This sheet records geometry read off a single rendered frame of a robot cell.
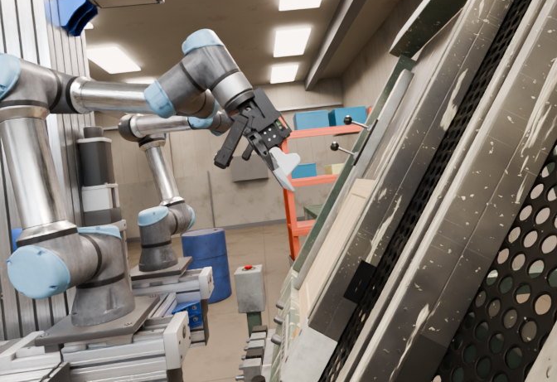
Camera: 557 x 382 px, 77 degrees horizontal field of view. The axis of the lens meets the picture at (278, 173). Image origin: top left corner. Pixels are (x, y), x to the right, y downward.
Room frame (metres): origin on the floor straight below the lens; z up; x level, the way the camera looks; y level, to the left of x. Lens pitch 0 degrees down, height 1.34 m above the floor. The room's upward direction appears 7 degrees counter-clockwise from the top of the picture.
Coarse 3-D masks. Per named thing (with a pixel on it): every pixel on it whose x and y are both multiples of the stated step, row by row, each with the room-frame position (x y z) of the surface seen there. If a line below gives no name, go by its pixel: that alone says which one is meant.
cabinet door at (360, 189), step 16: (352, 192) 1.28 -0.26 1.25; (368, 192) 1.04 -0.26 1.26; (352, 208) 1.16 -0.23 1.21; (336, 224) 1.29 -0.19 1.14; (352, 224) 1.05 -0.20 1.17; (336, 240) 1.16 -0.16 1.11; (320, 256) 1.29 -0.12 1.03; (336, 256) 1.05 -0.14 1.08; (320, 272) 1.16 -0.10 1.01; (304, 288) 1.27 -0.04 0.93; (304, 304) 1.14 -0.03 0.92
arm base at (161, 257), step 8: (168, 240) 1.40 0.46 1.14; (144, 248) 1.37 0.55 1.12; (152, 248) 1.36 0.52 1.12; (160, 248) 1.37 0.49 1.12; (168, 248) 1.39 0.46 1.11; (144, 256) 1.36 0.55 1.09; (152, 256) 1.35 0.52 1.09; (160, 256) 1.36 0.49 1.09; (168, 256) 1.38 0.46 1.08; (176, 256) 1.41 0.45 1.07; (144, 264) 1.35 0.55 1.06; (152, 264) 1.34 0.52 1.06; (160, 264) 1.35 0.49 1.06; (168, 264) 1.36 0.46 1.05; (176, 264) 1.40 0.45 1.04
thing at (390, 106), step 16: (400, 80) 1.36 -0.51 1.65; (400, 96) 1.36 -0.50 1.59; (384, 112) 1.36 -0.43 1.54; (384, 128) 1.36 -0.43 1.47; (368, 144) 1.36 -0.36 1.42; (368, 160) 1.37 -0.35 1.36; (352, 176) 1.37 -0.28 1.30; (336, 208) 1.37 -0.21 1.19; (320, 240) 1.38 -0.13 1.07; (304, 272) 1.38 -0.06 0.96
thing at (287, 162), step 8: (272, 152) 0.69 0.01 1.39; (280, 152) 0.68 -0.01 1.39; (264, 160) 0.69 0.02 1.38; (280, 160) 0.68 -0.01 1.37; (288, 160) 0.68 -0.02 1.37; (296, 160) 0.68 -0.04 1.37; (280, 168) 0.67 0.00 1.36; (288, 168) 0.68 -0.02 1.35; (280, 176) 0.67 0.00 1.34; (288, 184) 0.67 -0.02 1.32
